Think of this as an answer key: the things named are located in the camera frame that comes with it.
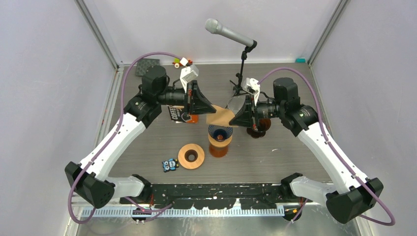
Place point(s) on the orange glass carafe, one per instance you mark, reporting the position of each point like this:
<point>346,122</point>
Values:
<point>218,152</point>

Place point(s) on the black microphone tripod stand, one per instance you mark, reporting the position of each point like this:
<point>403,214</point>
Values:
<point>237,87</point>

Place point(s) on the wooden ring collar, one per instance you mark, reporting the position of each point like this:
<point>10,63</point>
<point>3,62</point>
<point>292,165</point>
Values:
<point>191,156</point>

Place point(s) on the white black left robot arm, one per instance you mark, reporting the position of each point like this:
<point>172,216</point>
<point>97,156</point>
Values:
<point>90,177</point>

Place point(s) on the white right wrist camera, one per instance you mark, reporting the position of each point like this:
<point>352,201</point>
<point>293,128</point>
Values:
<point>252,86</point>

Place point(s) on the orange coffee filter box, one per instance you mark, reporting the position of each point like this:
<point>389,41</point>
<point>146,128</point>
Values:
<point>178,115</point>

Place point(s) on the brown paper coffee filter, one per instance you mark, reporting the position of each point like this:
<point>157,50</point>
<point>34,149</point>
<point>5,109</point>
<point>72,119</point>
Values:
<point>221,117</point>

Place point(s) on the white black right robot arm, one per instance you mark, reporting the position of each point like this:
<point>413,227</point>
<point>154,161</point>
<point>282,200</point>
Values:
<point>352,192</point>

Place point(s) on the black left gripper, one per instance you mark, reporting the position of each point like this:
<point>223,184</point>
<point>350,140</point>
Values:
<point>197,103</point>

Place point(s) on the blue owl sticker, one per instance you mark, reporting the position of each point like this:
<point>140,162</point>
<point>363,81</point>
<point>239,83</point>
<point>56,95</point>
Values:
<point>170,165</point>

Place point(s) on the brown plastic dripper with handle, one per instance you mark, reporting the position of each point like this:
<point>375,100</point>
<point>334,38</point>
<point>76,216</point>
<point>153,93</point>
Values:
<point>262,128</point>

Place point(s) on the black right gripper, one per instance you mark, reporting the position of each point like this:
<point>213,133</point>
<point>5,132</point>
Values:
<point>246,117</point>

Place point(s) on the grey microphone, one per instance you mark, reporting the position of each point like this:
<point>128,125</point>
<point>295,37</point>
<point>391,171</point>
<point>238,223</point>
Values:
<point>215,27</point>

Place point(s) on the clear glass dripper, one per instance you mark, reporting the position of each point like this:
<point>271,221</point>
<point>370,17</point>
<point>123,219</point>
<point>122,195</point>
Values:
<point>237,104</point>

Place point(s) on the blue plastic dripper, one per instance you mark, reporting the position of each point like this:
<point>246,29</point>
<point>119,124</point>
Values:
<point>220,132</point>

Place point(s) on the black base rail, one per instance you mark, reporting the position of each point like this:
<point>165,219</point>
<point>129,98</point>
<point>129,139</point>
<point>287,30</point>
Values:
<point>217,196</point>

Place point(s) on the teal block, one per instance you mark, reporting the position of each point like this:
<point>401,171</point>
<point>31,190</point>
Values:
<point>300,60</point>

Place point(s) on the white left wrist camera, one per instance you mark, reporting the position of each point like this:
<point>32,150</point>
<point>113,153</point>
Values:
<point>188,74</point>

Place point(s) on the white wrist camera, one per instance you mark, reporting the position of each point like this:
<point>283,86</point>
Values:
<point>252,86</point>
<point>188,74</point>

